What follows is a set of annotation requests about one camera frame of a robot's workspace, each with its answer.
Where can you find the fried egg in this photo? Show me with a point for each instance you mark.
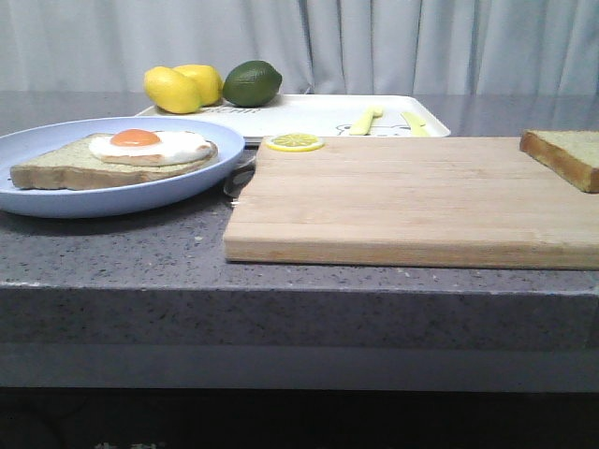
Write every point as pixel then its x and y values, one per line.
pixel 138 147

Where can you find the bread slice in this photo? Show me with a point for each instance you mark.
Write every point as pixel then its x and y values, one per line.
pixel 73 167
pixel 573 155

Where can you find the light blue plate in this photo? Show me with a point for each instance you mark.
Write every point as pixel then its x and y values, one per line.
pixel 24 145

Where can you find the white tray with bear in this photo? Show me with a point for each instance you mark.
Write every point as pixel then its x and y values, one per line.
pixel 324 115

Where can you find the lemon slice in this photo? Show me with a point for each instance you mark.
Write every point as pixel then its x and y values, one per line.
pixel 295 142

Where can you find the yellow plastic fork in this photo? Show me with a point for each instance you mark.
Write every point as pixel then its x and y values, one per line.
pixel 362 126

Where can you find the wooden cutting board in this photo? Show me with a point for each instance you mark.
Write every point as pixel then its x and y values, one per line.
pixel 415 202

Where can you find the green lime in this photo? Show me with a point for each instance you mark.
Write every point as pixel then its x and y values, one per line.
pixel 252 84

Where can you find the yellow plastic knife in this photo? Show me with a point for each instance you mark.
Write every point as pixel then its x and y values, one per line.
pixel 416 124

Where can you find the rear yellow lemon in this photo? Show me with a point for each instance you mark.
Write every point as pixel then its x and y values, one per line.
pixel 208 79

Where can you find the yellow lemon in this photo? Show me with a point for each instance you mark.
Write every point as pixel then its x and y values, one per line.
pixel 171 90
pixel 208 79

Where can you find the white curtain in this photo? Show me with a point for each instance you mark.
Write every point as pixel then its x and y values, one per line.
pixel 320 47

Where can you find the front yellow lemon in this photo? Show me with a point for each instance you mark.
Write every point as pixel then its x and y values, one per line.
pixel 171 90

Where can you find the metal cutting board handle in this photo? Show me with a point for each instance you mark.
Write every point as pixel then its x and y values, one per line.
pixel 239 177

